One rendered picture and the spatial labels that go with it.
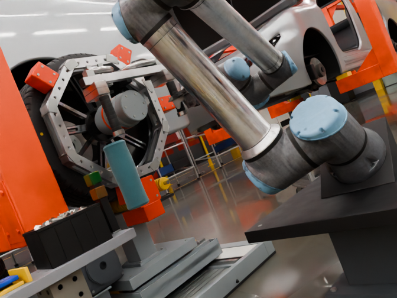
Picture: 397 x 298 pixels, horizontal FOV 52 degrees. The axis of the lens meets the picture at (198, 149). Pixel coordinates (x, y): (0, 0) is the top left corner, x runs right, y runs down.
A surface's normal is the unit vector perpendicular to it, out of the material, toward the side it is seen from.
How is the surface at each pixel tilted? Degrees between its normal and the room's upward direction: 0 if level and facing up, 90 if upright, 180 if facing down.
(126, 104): 90
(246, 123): 102
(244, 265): 90
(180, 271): 90
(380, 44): 90
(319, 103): 45
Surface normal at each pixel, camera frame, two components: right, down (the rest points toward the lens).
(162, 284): 0.68, -0.27
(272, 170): -0.29, 0.49
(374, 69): -0.63, 0.27
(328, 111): -0.62, -0.50
